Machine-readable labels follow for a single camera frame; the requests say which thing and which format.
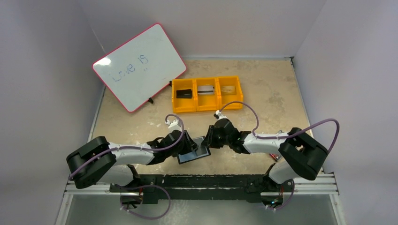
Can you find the black leather card holder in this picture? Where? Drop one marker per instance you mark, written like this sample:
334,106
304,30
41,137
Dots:
200,152

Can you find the aluminium frame rail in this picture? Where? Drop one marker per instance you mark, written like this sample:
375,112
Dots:
324,184

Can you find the yellow three-compartment tray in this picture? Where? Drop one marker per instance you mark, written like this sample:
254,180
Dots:
202,103

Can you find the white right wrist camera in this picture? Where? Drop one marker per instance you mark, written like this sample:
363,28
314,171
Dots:
219,116

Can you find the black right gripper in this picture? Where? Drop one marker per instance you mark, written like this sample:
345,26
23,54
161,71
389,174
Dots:
210,136

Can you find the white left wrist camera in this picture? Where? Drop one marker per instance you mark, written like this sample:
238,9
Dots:
174,125

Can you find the black card in tray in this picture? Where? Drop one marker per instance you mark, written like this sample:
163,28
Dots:
184,94

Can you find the silver card in tray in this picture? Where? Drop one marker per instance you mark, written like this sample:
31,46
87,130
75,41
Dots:
205,90

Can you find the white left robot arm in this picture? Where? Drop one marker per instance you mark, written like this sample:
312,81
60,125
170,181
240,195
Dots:
92,161

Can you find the pink framed whiteboard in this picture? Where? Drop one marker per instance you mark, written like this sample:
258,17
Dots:
141,67

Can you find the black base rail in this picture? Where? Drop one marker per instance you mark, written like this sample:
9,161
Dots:
252,188

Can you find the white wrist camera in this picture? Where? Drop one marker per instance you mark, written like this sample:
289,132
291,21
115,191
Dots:
219,116
174,125

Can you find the pack of coloured markers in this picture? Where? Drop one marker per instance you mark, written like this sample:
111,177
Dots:
276,157

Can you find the beige card in tray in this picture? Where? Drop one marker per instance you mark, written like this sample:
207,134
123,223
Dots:
228,90

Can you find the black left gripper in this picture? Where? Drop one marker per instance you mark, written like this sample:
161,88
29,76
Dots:
189,143

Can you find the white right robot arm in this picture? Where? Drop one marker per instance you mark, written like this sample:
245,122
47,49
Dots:
303,156

